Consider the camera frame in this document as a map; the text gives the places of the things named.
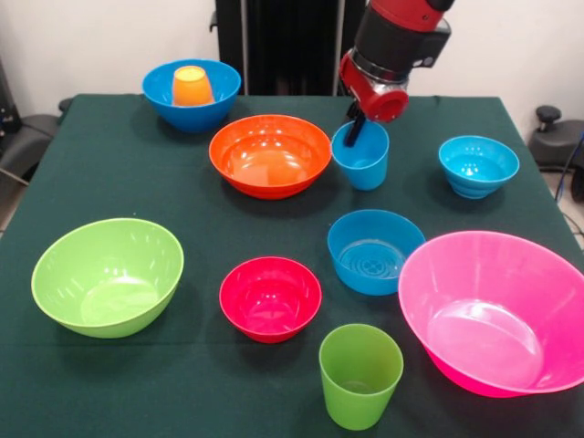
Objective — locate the blue cup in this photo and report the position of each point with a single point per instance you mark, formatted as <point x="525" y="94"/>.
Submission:
<point x="369" y="175"/>

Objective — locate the small light blue ribbed bowl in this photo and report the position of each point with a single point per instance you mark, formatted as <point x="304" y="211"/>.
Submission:
<point x="483" y="159"/>

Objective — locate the green cup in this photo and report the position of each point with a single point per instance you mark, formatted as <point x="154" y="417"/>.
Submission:
<point x="360" y="378"/>

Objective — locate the large pink bowl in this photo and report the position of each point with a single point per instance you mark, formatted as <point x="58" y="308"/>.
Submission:
<point x="493" y="310"/>

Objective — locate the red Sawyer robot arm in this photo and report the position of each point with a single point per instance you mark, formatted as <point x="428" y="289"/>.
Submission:
<point x="397" y="41"/>

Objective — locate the orange cup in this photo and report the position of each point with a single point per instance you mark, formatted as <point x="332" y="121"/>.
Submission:
<point x="192" y="89"/>

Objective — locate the blue flat-bottomed bowl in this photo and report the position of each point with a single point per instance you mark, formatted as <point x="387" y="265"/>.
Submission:
<point x="365" y="255"/>

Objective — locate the black equipment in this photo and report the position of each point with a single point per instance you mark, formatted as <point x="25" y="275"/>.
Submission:
<point x="7" y="105"/>

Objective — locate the black pedestal foot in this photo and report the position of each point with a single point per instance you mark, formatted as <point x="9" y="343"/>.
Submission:
<point x="32" y="132"/>
<point x="556" y="137"/>

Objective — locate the large blue bowl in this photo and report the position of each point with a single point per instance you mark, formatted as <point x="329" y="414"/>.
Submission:
<point x="191" y="118"/>

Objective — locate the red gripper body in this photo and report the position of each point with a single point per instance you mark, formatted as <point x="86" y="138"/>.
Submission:
<point x="378" y="102"/>

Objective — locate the orange-red bowl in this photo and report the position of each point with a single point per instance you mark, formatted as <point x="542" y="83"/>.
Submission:
<point x="269" y="159"/>

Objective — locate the small pink-red bowl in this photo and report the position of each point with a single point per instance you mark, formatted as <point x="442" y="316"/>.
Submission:
<point x="269" y="301"/>

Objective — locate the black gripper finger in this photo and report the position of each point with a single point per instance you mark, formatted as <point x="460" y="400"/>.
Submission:
<point x="352" y="111"/>
<point x="354" y="134"/>

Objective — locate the dark green tablecloth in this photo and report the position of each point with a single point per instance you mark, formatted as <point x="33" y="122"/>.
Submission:
<point x="205" y="228"/>

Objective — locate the green bowl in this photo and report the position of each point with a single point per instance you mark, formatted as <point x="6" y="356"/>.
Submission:
<point x="105" y="278"/>

